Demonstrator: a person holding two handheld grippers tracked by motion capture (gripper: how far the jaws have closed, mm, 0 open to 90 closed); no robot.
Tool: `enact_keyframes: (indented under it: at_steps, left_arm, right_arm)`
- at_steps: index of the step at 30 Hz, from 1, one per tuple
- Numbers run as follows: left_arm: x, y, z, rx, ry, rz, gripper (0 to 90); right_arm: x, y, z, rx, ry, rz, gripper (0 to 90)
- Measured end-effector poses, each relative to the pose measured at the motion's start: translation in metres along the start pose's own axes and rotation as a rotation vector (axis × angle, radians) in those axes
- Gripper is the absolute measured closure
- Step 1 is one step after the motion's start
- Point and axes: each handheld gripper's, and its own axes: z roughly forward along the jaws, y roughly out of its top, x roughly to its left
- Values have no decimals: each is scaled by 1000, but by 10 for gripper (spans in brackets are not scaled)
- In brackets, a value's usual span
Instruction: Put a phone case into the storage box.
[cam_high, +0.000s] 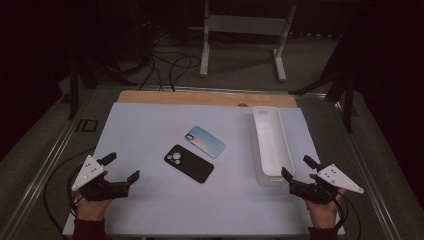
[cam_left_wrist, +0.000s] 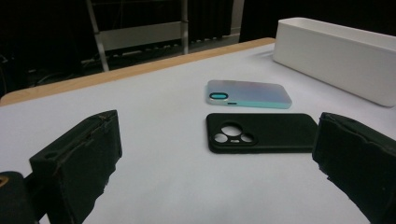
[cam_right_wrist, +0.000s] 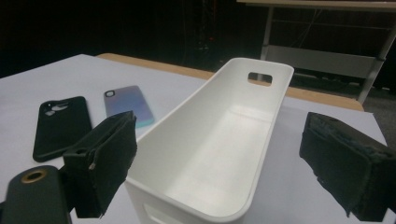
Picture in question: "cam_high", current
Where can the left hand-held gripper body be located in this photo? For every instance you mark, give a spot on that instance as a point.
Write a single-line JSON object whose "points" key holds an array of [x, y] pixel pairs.
{"points": [[87, 171]]}

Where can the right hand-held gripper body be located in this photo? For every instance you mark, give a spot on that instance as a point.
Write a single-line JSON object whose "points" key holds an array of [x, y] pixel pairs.
{"points": [[336, 178]]}

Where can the white plastic bin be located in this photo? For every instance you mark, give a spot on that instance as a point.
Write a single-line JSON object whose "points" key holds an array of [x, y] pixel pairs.
{"points": [[270, 146]]}

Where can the person's right hand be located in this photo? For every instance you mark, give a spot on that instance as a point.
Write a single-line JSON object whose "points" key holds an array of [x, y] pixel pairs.
{"points": [[325, 215]]}

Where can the person's left hand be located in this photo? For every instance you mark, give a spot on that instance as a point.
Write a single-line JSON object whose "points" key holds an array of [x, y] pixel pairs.
{"points": [[90, 210]]}

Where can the black tripod stand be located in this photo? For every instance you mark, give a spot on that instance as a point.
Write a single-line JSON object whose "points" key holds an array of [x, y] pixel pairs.
{"points": [[349, 110], [74, 96]]}

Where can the white table board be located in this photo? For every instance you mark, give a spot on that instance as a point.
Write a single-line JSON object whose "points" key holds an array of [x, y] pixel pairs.
{"points": [[200, 206]]}

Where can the aluminium rail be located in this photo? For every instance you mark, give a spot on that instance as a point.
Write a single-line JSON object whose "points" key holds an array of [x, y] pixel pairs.
{"points": [[40, 173], [370, 186]]}

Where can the white metal stand frame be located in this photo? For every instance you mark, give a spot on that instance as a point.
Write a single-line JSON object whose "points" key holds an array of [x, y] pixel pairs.
{"points": [[246, 25]]}

